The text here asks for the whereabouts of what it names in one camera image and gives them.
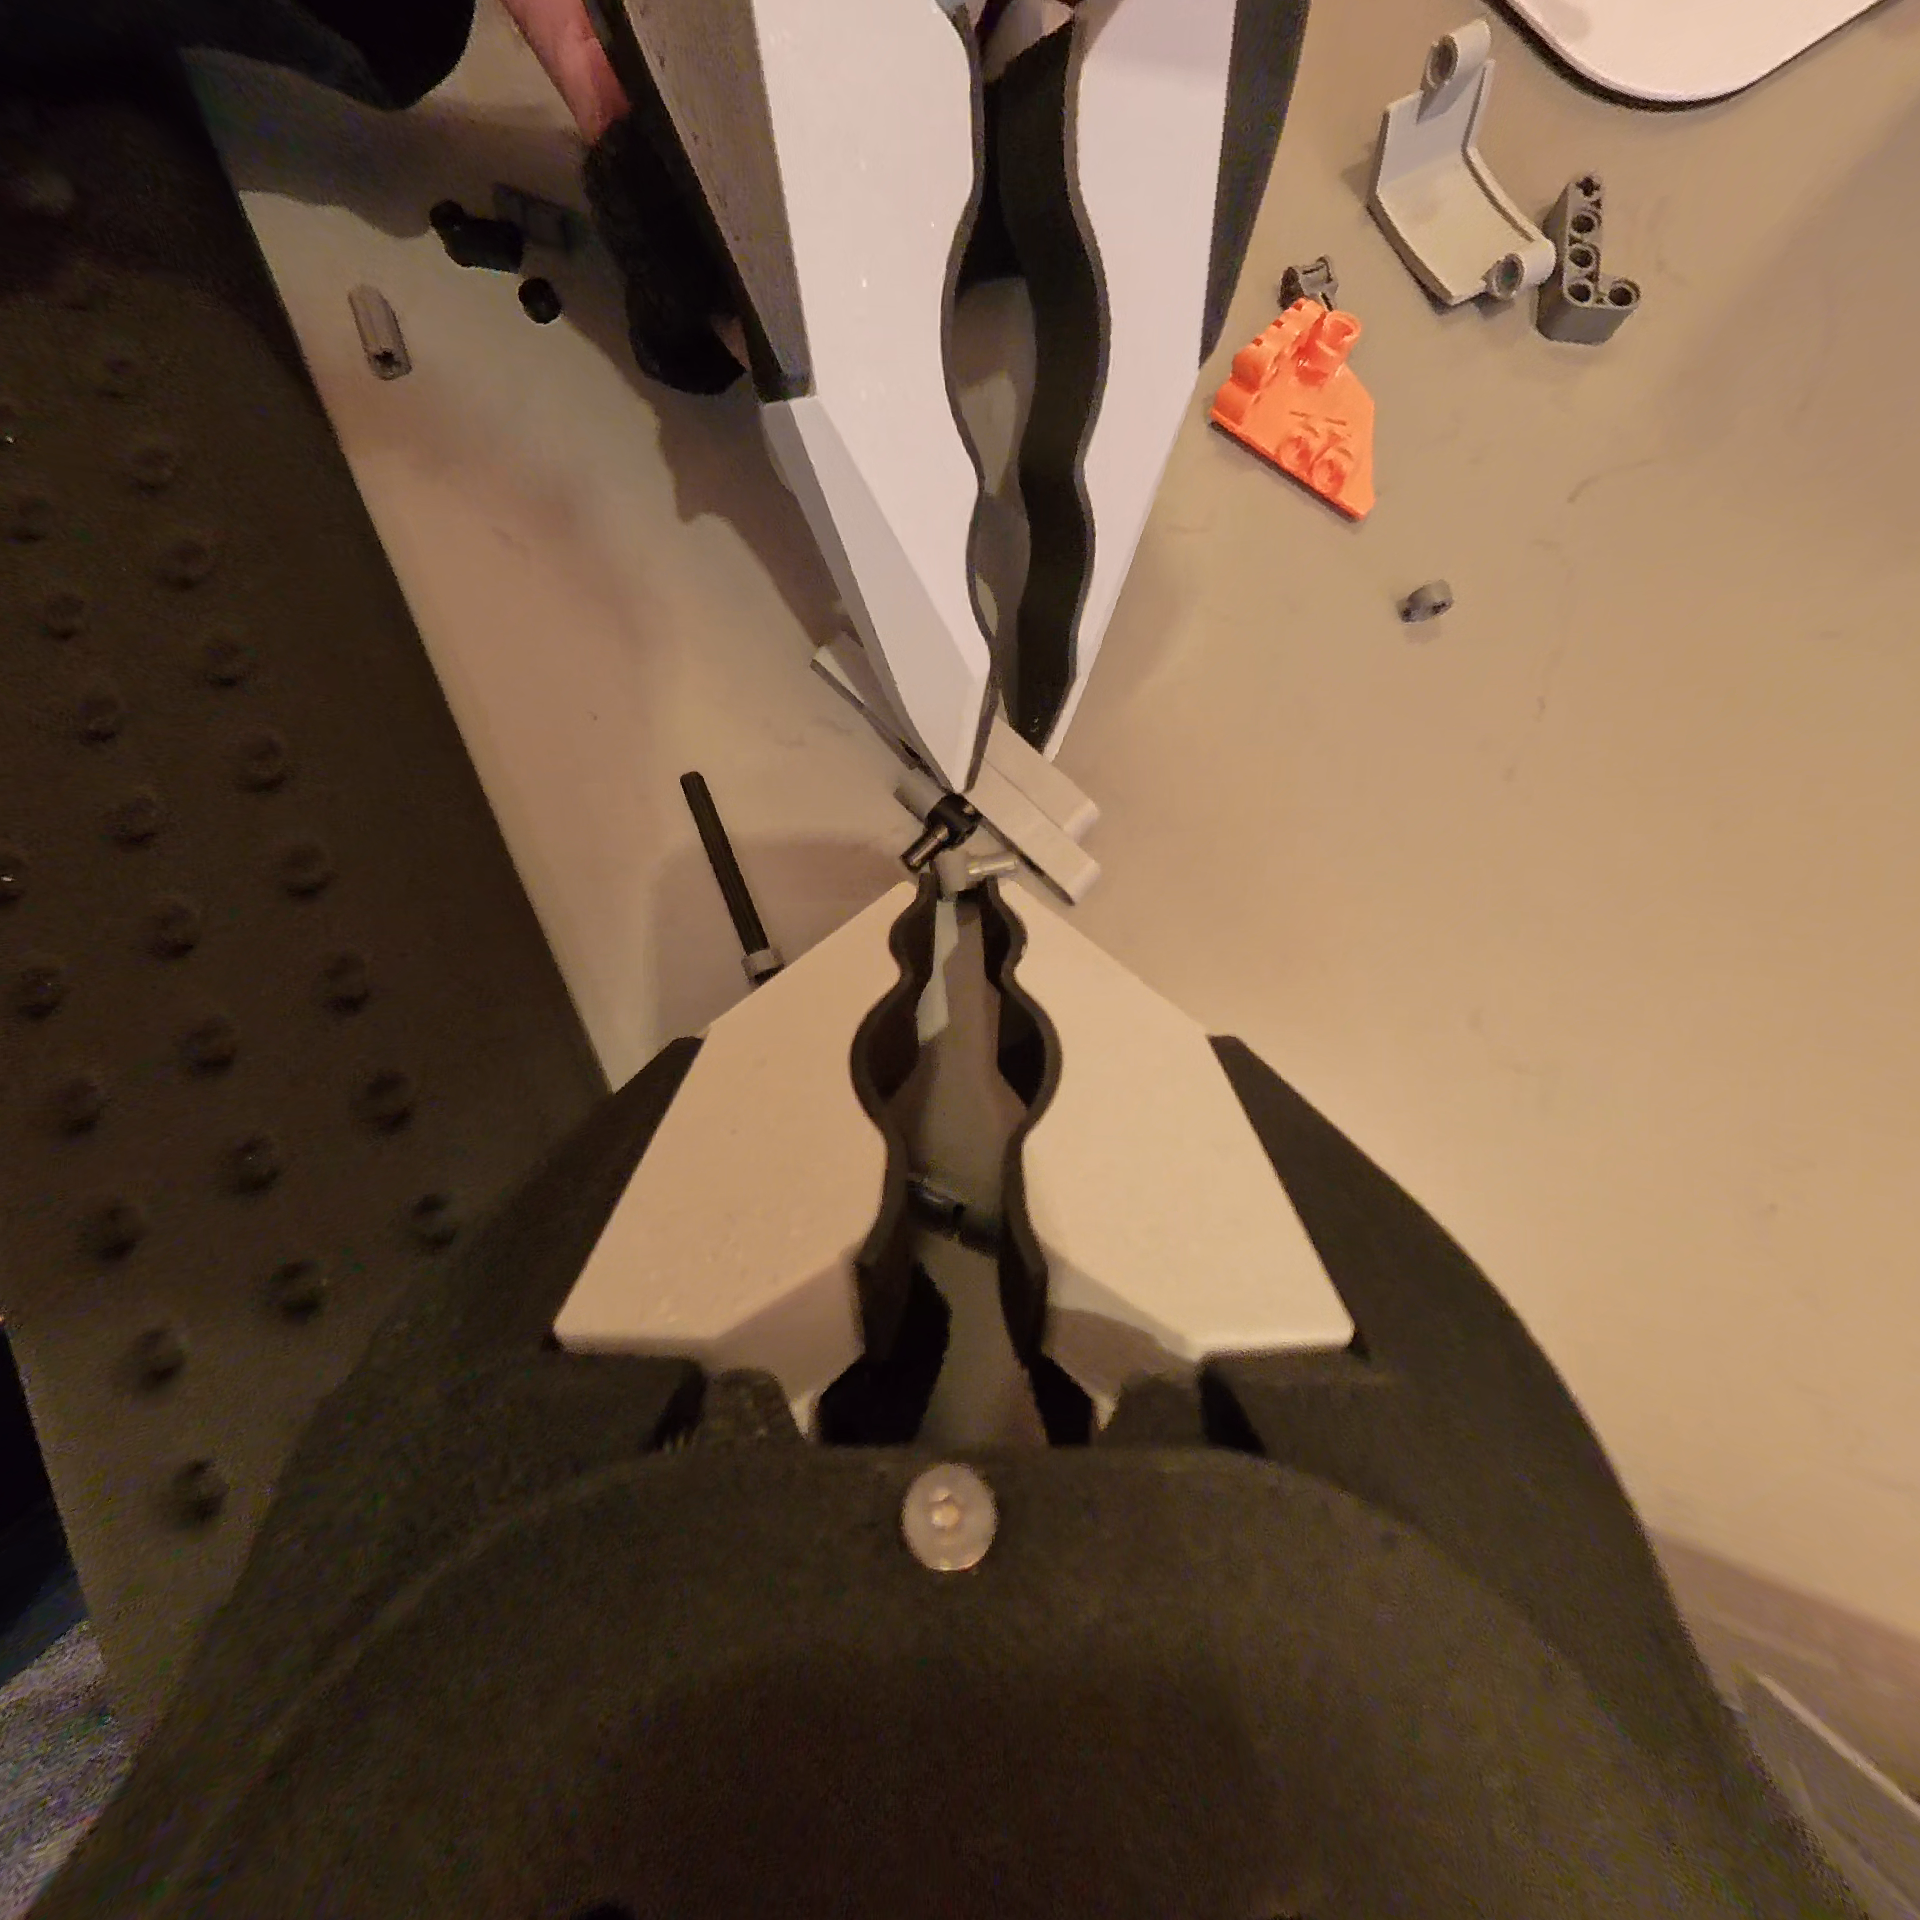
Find orange toy wedge panel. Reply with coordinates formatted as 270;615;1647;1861
1209;297;1379;520

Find white rounded board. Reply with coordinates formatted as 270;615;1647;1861
1499;0;1892;107

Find person's left hand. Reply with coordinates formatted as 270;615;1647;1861
498;0;635;142

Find black dotted mat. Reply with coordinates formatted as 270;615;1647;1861
0;89;618;1622

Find light grey curved toy panel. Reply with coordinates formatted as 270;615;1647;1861
1367;19;1562;312

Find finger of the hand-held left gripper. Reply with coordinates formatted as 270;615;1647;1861
739;0;1011;800
990;0;1238;757

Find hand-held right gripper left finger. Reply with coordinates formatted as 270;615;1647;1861
551;877;940;1449

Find long black toy axle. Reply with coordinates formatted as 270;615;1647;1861
678;768;785;990

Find dark grey angled toy beam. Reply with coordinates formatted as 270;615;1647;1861
1533;174;1641;344

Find light grey double toy beam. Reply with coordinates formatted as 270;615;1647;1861
810;643;1106;905

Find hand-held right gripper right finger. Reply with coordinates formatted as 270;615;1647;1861
979;879;1358;1449

